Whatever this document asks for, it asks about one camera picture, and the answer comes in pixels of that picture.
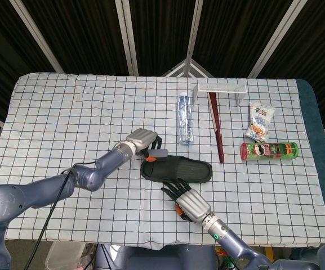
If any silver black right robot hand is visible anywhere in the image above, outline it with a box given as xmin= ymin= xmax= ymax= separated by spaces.
xmin=161 ymin=177 xmax=212 ymax=224

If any clear plastic water bottle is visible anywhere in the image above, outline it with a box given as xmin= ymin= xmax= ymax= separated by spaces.
xmin=177 ymin=92 xmax=195 ymax=146

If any clear plastic box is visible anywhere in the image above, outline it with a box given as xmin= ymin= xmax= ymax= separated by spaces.
xmin=45 ymin=241 xmax=87 ymax=270

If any white metal frame post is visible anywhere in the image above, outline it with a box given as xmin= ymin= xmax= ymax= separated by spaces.
xmin=9 ymin=0 xmax=64 ymax=73
xmin=248 ymin=0 xmax=304 ymax=79
xmin=185 ymin=0 xmax=204 ymax=61
xmin=114 ymin=0 xmax=139 ymax=77

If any white triangular frame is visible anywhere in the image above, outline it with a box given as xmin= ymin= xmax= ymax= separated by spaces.
xmin=162 ymin=58 xmax=212 ymax=77

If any dark red folded fan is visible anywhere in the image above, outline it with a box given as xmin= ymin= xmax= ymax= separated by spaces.
xmin=206 ymin=92 xmax=225 ymax=164

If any blue padded table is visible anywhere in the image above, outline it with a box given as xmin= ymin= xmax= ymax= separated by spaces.
xmin=296 ymin=79 xmax=325 ymax=248

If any green chips can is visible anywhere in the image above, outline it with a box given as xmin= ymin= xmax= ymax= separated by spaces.
xmin=240 ymin=141 xmax=300 ymax=163

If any white checked tablecloth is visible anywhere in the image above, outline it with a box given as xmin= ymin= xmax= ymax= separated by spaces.
xmin=0 ymin=72 xmax=325 ymax=251

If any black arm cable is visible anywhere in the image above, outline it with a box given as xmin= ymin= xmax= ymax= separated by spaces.
xmin=34 ymin=161 xmax=99 ymax=270

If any white snack bag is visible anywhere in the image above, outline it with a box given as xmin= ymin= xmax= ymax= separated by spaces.
xmin=244 ymin=101 xmax=276 ymax=142

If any black slipper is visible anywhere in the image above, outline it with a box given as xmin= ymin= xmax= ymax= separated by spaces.
xmin=140 ymin=155 xmax=213 ymax=185

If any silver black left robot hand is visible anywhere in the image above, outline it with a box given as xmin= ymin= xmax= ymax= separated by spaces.
xmin=126 ymin=128 xmax=163 ymax=163

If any white metal rack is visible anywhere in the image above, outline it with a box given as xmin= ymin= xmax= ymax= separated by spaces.
xmin=192 ymin=83 xmax=247 ymax=107

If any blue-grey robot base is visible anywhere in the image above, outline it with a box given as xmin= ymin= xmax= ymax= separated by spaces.
xmin=94 ymin=244 xmax=217 ymax=270

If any grey brush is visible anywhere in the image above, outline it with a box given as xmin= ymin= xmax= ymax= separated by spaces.
xmin=148 ymin=148 xmax=168 ymax=159

